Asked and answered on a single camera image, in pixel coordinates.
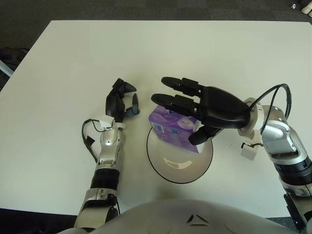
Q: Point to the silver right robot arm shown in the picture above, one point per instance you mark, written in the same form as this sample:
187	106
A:
280	131

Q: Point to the grey robot torso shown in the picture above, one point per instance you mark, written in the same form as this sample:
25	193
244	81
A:
182	219

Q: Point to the light grey panel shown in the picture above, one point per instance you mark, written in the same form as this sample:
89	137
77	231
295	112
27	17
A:
5	69

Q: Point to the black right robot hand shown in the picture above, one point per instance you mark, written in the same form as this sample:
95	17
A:
224	109

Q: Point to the white plate with black rim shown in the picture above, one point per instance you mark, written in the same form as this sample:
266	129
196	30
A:
180	170

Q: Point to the black bag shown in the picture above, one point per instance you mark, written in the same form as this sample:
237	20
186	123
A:
12	56

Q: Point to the white robot foot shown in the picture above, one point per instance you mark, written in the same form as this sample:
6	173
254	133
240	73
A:
307	9

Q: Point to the purple tissue paper pack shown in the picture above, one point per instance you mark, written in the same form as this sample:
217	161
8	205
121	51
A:
168	122

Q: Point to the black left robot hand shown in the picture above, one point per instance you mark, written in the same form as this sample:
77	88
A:
113	104

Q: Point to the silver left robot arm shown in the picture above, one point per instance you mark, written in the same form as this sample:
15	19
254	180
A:
108	141

